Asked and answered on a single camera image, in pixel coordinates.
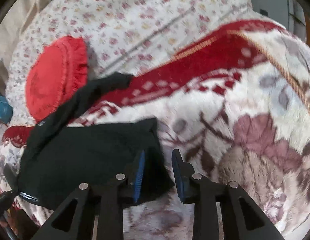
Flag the black pants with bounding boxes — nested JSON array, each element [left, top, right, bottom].
[[15, 73, 174, 210]]

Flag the floral white quilt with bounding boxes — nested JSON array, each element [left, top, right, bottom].
[[5, 0, 266, 127]]

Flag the red heart ruffled pillow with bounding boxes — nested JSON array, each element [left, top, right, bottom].
[[25, 36, 88, 122]]

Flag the blue plastic bag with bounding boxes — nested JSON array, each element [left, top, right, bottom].
[[0, 95, 13, 124]]

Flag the red white floral blanket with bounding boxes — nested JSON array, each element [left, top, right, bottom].
[[0, 20, 310, 239]]

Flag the beige curtain cloth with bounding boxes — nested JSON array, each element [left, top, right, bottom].
[[0, 0, 51, 95]]

